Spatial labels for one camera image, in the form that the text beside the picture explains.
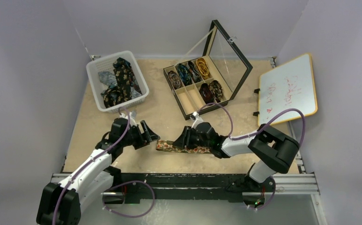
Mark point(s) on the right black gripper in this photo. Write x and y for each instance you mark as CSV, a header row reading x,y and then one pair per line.
x,y
192,136

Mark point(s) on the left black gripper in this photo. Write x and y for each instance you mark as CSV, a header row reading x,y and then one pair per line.
x,y
149,136

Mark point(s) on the paisley orange green tie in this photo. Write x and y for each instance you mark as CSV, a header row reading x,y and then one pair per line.
x,y
167,146

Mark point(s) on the white plastic basket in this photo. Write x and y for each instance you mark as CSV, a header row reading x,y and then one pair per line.
x,y
105,64

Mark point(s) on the black tie organizer box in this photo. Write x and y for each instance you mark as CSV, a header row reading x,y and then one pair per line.
x,y
214,70

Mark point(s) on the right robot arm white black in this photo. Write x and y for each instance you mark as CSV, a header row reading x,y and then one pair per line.
x,y
275,149

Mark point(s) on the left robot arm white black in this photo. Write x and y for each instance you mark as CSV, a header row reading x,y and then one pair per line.
x,y
63,203

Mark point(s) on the rolled dark red tie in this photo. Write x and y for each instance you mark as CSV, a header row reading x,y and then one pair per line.
x,y
206,93

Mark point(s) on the black floral tie in basket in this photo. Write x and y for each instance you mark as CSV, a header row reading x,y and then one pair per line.
x,y
127,88

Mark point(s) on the rolled brown patterned tie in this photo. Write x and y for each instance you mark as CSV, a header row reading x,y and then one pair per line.
x,y
174,79

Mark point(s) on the rolled brown dotted tie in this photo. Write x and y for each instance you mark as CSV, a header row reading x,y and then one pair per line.
x,y
216,89

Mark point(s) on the rolled blue tie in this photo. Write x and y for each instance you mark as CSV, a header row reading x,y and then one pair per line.
x,y
184,74

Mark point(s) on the rolled dark grey tie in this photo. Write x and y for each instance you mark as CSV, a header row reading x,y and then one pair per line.
x,y
194,72

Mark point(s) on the grey blue tie in basket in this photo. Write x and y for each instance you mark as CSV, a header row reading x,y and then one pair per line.
x,y
107,78

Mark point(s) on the rolled yellow tie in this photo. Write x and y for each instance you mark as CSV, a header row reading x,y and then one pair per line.
x,y
202,68

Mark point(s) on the yellow framed whiteboard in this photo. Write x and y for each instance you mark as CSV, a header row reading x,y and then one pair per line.
x,y
290,85

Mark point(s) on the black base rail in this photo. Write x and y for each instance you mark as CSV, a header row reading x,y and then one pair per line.
x,y
240,191

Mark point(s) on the aluminium frame rail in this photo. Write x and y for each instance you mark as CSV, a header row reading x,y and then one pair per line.
x,y
290,184

